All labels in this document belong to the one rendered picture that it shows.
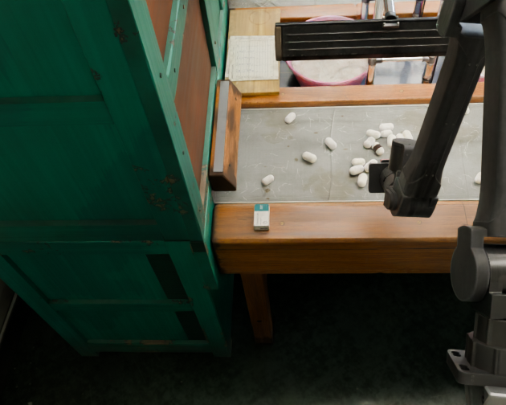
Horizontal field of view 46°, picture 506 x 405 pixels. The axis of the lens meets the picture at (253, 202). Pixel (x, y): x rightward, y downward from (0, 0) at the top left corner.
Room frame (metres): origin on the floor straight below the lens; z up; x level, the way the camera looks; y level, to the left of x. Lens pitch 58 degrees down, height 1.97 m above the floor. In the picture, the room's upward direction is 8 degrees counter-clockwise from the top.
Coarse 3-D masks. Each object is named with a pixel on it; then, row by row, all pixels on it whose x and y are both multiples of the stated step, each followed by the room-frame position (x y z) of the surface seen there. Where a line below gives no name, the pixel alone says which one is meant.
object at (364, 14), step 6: (366, 0) 1.31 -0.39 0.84; (372, 0) 1.31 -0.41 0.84; (420, 0) 1.29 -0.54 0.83; (366, 6) 1.31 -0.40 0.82; (414, 6) 1.30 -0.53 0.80; (420, 6) 1.29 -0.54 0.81; (366, 12) 1.31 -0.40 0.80; (414, 12) 1.29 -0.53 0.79; (420, 12) 1.29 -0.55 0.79; (360, 18) 1.32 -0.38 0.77; (366, 18) 1.31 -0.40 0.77
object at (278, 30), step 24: (288, 24) 0.96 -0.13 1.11; (312, 24) 0.95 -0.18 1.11; (336, 24) 0.94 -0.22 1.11; (360, 24) 0.93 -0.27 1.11; (408, 24) 0.91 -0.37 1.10; (432, 24) 0.90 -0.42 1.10; (288, 48) 0.93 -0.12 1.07; (312, 48) 0.92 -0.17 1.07; (336, 48) 0.91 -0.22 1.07; (360, 48) 0.90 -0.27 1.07; (384, 48) 0.89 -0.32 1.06; (408, 48) 0.89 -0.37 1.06; (432, 48) 0.88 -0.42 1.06
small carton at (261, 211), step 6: (258, 204) 0.73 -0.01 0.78; (264, 204) 0.73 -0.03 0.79; (258, 210) 0.72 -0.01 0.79; (264, 210) 0.71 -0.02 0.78; (258, 216) 0.70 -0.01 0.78; (264, 216) 0.70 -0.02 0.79; (258, 222) 0.68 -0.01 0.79; (264, 222) 0.68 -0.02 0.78; (258, 228) 0.67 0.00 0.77; (264, 228) 0.67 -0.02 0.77
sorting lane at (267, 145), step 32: (256, 128) 1.00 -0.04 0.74; (288, 128) 0.98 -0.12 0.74; (320, 128) 0.97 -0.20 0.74; (352, 128) 0.95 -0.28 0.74; (416, 128) 0.92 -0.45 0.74; (480, 128) 0.89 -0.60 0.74; (256, 160) 0.89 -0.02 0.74; (288, 160) 0.88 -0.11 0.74; (320, 160) 0.86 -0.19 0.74; (352, 160) 0.85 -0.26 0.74; (448, 160) 0.81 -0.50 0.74; (480, 160) 0.79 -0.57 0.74; (224, 192) 0.81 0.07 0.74; (256, 192) 0.79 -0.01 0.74; (288, 192) 0.78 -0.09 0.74; (320, 192) 0.77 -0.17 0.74; (352, 192) 0.76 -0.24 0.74; (448, 192) 0.72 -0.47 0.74
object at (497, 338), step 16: (480, 320) 0.24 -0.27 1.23; (496, 320) 0.23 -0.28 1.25; (480, 336) 0.22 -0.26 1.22; (496, 336) 0.21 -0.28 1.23; (448, 352) 0.22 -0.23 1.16; (464, 352) 0.22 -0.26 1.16; (480, 352) 0.20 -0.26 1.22; (496, 352) 0.19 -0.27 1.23; (464, 368) 0.19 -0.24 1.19; (480, 368) 0.18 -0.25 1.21; (496, 368) 0.18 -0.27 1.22; (464, 384) 0.17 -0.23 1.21; (480, 384) 0.16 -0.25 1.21; (496, 384) 0.16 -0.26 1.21
